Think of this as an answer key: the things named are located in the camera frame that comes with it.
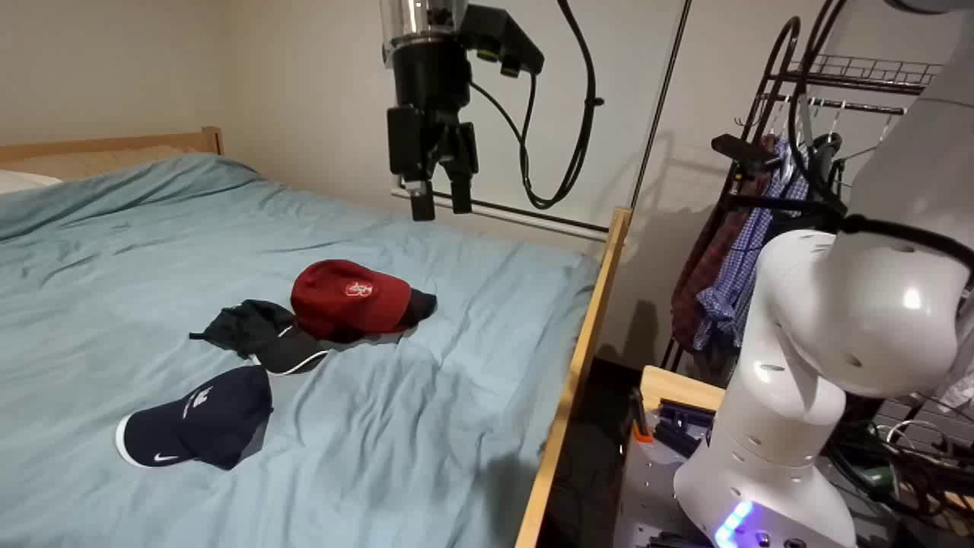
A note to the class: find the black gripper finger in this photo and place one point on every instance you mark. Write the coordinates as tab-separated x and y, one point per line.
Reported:
459	187
420	201

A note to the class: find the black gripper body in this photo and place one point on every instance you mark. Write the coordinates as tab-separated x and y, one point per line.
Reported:
426	110

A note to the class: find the black and white cap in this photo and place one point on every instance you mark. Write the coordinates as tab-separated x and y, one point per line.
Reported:
266	336

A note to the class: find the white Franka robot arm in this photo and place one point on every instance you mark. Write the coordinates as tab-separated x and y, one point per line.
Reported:
811	323

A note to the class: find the red cap with black brim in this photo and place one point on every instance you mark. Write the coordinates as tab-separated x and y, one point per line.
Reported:
352	298

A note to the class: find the navy cap with white logo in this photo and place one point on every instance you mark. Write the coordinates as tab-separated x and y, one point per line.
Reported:
207	422

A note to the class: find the light blue bed sheet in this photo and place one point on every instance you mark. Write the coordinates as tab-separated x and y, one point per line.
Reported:
405	445

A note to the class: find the red plaid hanging garment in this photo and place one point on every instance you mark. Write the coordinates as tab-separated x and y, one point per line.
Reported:
704	274

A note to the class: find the small wooden box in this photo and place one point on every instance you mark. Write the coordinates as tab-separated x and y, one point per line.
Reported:
672	385

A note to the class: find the black metal clothes rack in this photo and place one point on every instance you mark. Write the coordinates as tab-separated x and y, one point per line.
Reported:
755	110

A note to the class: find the grey perforated robot table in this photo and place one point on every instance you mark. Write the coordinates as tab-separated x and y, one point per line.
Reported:
649	489

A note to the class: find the white pillow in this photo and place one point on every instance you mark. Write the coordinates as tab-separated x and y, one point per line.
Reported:
20	180

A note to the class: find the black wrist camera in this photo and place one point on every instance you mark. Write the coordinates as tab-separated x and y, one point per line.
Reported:
502	40

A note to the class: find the wooden bed frame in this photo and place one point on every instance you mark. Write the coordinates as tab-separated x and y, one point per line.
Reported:
567	405

